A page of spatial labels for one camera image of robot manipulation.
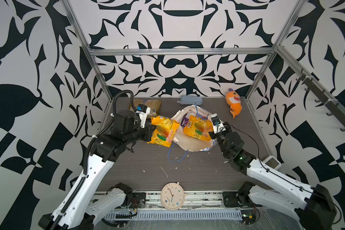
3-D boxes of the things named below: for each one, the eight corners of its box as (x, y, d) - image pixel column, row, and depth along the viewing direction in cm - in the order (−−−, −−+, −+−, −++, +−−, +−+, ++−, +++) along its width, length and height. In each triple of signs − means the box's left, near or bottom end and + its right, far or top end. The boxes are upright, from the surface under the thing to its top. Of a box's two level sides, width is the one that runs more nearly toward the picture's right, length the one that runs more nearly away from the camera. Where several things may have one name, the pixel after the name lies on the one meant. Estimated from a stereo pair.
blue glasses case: (177, 104, 117) (177, 102, 115) (177, 97, 123) (177, 95, 121) (202, 104, 117) (202, 102, 115) (201, 97, 123) (201, 95, 121)
